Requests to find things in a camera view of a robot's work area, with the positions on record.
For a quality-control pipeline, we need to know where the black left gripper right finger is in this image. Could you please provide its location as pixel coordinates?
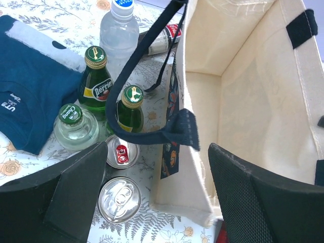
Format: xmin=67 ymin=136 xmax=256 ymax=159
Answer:
xmin=208 ymin=143 xmax=323 ymax=242

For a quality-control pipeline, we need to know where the green Perrier bottle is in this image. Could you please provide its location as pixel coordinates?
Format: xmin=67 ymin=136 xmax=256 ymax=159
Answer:
xmin=78 ymin=46 xmax=113 ymax=121
xmin=116 ymin=85 xmax=144 ymax=133

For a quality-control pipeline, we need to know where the red plaid skirt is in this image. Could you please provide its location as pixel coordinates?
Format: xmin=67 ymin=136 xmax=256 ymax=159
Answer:
xmin=215 ymin=221 xmax=229 ymax=243

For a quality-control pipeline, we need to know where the blue folded garment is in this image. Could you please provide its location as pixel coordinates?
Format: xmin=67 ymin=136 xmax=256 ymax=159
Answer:
xmin=1 ymin=15 xmax=85 ymax=154

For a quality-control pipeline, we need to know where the floral tablecloth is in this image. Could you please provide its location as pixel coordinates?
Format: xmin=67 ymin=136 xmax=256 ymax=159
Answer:
xmin=1 ymin=1 xmax=221 ymax=242

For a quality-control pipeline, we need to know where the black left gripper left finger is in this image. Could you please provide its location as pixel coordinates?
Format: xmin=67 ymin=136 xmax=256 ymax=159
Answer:
xmin=1 ymin=142 xmax=108 ymax=242

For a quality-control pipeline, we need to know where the blue cap Pocari bottle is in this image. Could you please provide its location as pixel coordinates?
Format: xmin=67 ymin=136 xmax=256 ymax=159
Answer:
xmin=99 ymin=0 xmax=139 ymax=81

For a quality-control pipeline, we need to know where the beige canvas tote bag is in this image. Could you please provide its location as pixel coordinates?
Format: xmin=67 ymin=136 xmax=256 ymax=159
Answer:
xmin=105 ymin=0 xmax=324 ymax=228

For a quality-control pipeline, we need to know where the silver top can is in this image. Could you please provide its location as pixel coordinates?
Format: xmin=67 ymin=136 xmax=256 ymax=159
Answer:
xmin=98 ymin=177 xmax=142 ymax=224

